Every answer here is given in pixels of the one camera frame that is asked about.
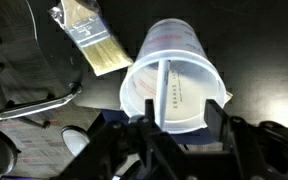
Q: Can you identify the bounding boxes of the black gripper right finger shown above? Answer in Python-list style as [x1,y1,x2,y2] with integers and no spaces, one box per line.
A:
[204,99,229,142]

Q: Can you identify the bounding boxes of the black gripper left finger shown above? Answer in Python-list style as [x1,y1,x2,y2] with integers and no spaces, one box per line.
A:
[144,99,159,128]

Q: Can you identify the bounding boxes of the white pen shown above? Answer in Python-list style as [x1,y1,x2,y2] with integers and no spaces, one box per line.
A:
[155,60,170,128]

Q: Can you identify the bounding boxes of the clear plastic measuring cup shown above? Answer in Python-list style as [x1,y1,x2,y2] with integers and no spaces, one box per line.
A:
[119,18,227,134]

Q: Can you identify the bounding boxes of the brown paper napkin under brush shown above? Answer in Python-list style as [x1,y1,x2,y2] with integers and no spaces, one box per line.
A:
[225,91,233,103]

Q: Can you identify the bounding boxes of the black mesh office chair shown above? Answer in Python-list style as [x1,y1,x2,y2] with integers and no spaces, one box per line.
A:
[0,61,92,180]

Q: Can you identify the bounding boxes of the wooden handled paint brush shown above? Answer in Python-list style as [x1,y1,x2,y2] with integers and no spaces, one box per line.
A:
[49,0,133,76]

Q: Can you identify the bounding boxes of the chrome bent tube handle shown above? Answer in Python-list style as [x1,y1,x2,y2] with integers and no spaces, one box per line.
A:
[0,82,82,121]

